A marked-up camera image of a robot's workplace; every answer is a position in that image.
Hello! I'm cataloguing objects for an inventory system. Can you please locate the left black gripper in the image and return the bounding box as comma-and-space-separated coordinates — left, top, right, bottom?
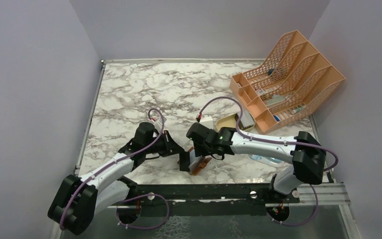
144, 130, 185, 157

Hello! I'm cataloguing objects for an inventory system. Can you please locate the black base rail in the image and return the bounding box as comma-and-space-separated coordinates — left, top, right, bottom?
105, 183, 300, 225

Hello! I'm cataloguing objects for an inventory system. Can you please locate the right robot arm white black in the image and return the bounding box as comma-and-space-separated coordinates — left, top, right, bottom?
186, 122, 326, 203

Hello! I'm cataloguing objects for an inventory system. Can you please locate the brown leather card holder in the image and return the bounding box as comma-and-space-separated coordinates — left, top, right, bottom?
188, 147, 212, 176

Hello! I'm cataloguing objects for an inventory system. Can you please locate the black credit card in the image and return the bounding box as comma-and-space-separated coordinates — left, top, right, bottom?
178, 149, 193, 172

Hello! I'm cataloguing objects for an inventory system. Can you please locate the beige oval tray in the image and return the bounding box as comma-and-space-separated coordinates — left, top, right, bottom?
215, 112, 253, 131

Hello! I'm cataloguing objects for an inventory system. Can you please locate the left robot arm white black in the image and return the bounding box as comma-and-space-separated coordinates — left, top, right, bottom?
47, 122, 189, 235

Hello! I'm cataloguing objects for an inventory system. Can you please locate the orange plastic file organizer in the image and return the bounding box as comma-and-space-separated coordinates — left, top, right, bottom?
230, 30, 345, 134

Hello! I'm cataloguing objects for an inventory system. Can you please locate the stack of credit cards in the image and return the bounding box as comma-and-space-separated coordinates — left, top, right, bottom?
239, 110, 255, 130

